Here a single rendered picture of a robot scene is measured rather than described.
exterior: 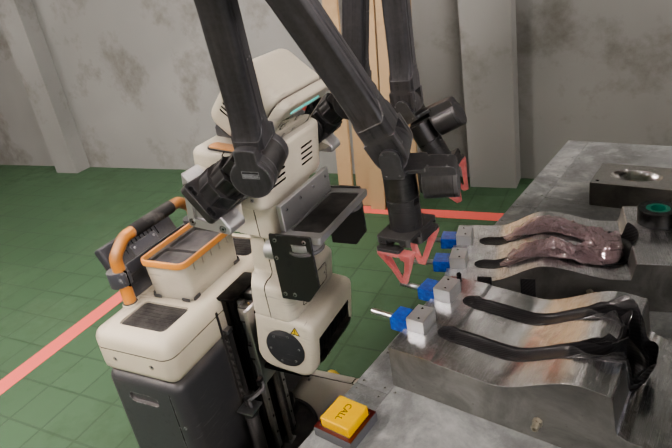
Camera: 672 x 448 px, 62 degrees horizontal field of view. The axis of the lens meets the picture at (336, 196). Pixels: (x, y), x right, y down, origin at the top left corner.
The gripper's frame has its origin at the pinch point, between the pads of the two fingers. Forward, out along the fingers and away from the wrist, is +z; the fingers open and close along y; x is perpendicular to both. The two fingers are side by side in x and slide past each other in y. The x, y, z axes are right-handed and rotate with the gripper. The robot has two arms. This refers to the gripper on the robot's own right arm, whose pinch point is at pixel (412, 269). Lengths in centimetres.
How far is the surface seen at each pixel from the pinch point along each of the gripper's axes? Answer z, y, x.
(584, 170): 22, 102, -4
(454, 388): 16.5, -8.6, -10.5
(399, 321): 10.8, -2.4, 3.1
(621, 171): 16, 88, -17
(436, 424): 21.1, -13.3, -9.0
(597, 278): 14.5, 29.6, -24.3
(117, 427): 98, -7, 143
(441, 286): 9.4, 9.3, -0.1
